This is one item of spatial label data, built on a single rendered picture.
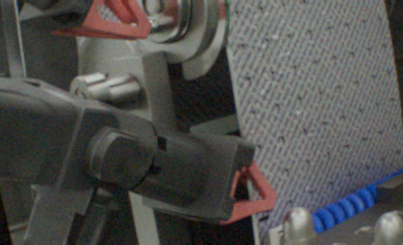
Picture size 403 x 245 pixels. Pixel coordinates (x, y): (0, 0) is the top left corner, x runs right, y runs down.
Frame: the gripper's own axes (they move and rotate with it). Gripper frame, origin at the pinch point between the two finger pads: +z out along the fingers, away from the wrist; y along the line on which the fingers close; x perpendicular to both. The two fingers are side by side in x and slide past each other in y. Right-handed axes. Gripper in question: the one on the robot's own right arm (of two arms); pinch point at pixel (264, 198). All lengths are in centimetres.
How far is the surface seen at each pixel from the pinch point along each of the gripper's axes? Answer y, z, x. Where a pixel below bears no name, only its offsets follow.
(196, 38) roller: -2.4, -9.8, 11.3
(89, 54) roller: -21.8, -8.3, 11.1
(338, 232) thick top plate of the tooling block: 5.9, 4.6, -1.6
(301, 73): 0.3, 0.7, 11.9
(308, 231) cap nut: 8.3, -2.1, -2.5
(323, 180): 0.3, 6.9, 3.4
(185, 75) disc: -5.7, -7.4, 8.8
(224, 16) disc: 0.9, -10.0, 13.2
